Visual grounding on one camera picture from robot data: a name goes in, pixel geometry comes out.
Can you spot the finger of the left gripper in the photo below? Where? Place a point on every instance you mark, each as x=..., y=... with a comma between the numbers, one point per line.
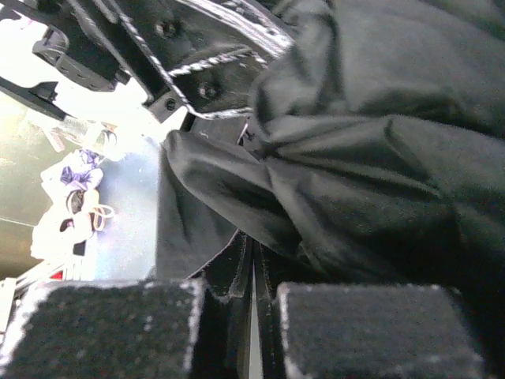
x=206, y=55

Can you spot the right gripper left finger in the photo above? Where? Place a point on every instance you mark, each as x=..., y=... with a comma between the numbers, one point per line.
x=193, y=328

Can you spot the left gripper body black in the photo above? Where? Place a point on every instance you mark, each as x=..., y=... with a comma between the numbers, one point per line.
x=71, y=50

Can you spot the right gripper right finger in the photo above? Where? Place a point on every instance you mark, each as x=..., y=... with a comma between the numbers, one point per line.
x=310, y=328

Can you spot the black folding umbrella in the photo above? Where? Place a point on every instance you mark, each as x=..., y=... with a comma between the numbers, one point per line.
x=375, y=151

